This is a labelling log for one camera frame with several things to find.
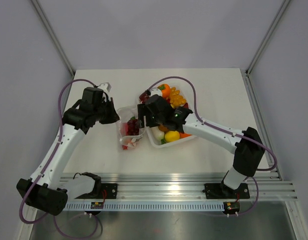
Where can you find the aluminium frame post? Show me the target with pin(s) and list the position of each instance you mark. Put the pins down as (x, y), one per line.
(52, 35)
(268, 35)

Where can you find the clear zip top bag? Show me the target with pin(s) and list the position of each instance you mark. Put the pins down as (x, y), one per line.
(125, 114)

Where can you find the small circuit board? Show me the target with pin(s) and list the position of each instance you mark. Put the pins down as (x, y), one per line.
(97, 205)
(231, 207)

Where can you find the yellow lemon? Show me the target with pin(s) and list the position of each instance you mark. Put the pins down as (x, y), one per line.
(171, 136)

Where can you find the orange tangerine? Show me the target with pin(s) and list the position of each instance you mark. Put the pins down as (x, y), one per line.
(184, 135)

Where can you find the aluminium mounting rail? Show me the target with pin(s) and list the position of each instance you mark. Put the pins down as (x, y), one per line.
(178, 181)

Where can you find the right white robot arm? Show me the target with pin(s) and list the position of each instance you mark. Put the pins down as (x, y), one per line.
(245, 145)

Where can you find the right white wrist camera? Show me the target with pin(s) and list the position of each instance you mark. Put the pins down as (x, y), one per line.
(155, 91)

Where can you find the left small circuit board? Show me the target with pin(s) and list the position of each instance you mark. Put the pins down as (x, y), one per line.
(97, 205)

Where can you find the right small circuit board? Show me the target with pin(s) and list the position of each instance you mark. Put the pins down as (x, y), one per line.
(231, 207)

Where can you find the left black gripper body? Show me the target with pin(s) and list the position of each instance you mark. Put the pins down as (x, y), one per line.
(97, 111)

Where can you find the orange persimmon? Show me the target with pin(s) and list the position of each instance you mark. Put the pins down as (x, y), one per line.
(165, 90)

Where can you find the brown kiwi fruit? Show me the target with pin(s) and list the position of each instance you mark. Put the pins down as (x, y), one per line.
(163, 128)

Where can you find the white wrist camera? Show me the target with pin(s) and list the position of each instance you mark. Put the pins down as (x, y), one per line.
(106, 87)
(155, 91)

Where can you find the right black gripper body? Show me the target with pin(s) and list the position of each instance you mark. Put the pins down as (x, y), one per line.
(155, 121)

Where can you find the left aluminium frame post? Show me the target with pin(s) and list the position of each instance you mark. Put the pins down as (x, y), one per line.
(52, 35)

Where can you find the dark red apple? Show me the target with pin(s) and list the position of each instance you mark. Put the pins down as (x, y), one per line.
(144, 97)

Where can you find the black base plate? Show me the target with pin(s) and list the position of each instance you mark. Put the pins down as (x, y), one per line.
(107, 191)
(219, 191)

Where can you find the white plastic food tray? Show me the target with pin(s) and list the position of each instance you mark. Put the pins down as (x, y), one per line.
(148, 130)

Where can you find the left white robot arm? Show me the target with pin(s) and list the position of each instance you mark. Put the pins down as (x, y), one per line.
(42, 190)

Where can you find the white slotted cable duct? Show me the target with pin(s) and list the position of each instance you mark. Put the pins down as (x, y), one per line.
(159, 206)

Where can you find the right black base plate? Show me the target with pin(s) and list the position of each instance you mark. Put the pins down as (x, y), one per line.
(219, 191)

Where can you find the right aluminium frame post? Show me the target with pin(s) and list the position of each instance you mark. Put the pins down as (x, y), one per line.
(268, 35)

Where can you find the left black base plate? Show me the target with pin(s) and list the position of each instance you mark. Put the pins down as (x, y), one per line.
(107, 191)

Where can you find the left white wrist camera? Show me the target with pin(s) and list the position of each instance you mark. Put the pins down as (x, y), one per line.
(106, 87)

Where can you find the purple grape bunch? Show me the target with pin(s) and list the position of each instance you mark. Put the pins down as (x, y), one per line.
(133, 127)

